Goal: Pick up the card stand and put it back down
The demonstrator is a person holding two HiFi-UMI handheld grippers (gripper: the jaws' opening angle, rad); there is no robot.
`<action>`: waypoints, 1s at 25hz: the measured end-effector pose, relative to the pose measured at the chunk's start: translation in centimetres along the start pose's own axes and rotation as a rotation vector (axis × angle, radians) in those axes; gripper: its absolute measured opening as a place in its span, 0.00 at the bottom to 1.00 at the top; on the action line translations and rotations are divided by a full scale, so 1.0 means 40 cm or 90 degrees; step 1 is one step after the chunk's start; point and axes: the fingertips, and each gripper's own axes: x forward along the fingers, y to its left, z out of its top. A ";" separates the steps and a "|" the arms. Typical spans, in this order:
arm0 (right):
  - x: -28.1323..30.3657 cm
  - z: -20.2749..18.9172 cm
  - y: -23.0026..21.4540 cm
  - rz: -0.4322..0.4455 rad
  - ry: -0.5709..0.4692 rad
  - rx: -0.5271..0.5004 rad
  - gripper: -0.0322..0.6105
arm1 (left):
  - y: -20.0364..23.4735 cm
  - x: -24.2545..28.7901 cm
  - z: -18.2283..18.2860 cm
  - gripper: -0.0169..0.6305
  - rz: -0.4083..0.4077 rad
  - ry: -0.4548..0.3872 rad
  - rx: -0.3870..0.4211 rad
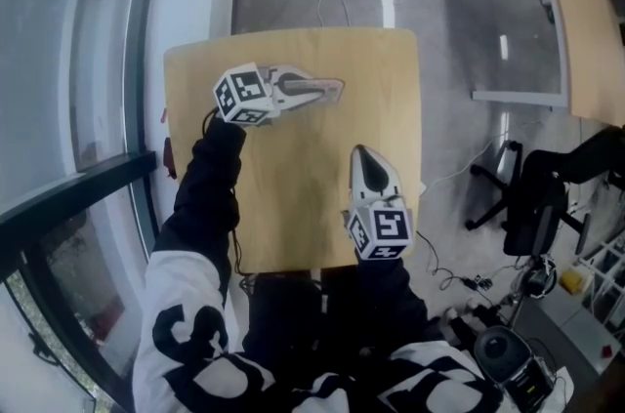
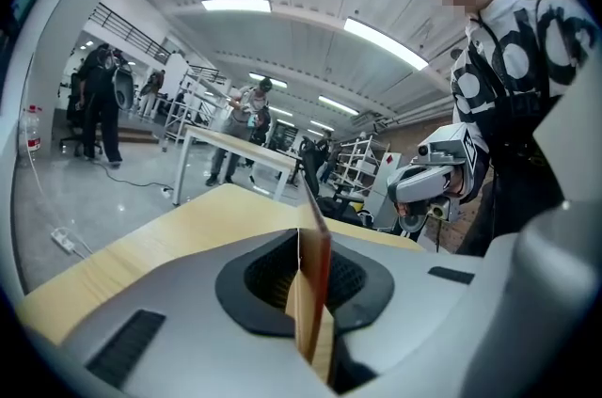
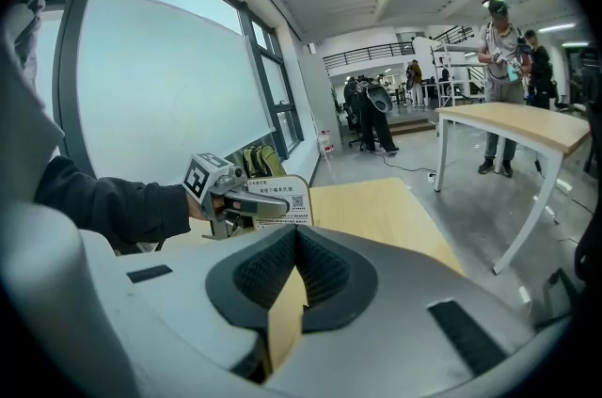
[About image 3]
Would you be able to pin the person's left forearm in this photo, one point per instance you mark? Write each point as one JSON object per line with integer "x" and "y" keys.
{"x": 117, "y": 203}

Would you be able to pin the wooden card stand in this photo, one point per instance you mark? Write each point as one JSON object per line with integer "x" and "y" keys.
{"x": 301, "y": 194}

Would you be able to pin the black mezzanine railing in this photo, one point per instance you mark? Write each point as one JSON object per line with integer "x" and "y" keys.
{"x": 362, "y": 53}

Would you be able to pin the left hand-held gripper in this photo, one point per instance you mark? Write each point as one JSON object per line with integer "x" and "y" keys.
{"x": 202, "y": 175}

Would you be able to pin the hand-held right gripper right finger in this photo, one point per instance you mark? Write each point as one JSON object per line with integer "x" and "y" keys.
{"x": 404, "y": 292}

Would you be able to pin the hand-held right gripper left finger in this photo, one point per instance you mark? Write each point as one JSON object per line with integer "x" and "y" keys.
{"x": 179, "y": 292}

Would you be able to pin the white metal shelf rack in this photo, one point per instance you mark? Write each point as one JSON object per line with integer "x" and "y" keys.
{"x": 447, "y": 71}

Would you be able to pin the white power strip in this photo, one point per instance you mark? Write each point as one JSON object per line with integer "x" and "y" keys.
{"x": 431, "y": 177}

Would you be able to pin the person's left hand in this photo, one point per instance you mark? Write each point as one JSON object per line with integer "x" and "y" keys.
{"x": 218, "y": 205}

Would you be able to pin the person's torso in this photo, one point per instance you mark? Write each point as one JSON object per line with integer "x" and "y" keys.
{"x": 23, "y": 104}

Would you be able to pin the green backpack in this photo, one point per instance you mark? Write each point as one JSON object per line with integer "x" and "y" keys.
{"x": 263, "y": 161}

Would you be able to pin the dark window frame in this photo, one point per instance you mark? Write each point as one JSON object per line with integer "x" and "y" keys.
{"x": 70, "y": 81}

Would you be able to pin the wooden table with white legs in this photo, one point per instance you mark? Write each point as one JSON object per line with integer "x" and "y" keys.
{"x": 522, "y": 123}

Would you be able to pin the white box with red label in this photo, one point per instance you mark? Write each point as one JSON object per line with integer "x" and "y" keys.
{"x": 326, "y": 141}

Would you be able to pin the white roller blind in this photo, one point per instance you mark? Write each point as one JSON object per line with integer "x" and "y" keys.
{"x": 179, "y": 81}

